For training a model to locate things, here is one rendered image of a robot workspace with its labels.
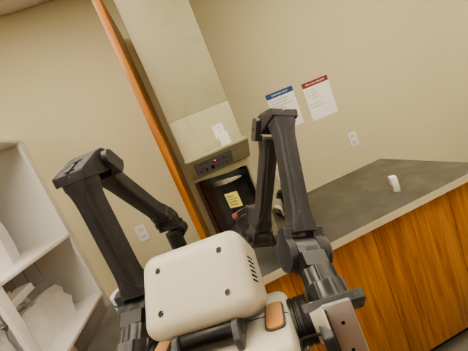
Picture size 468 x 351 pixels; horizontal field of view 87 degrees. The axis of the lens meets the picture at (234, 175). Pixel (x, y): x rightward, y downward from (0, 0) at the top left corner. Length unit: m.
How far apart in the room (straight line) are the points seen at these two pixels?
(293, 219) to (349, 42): 1.77
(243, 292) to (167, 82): 1.07
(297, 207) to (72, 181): 0.50
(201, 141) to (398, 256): 1.13
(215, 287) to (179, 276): 0.07
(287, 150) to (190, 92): 0.77
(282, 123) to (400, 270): 1.09
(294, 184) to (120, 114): 1.36
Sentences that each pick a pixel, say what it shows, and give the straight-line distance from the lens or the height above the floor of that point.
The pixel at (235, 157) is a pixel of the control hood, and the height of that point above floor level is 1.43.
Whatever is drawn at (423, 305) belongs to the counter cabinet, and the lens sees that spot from 1.74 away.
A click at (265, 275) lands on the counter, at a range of 1.16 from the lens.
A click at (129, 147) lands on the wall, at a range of 1.74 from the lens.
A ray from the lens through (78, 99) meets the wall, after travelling 1.85.
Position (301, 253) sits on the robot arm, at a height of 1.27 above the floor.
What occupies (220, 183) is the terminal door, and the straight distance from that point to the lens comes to 1.18.
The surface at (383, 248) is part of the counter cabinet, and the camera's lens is 1.44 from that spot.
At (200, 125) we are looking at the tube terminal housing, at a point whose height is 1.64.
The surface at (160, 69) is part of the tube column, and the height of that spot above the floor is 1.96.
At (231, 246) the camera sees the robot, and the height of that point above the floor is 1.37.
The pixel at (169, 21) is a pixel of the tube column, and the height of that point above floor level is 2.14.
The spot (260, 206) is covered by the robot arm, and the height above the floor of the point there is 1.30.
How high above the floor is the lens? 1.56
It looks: 9 degrees down
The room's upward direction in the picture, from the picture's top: 22 degrees counter-clockwise
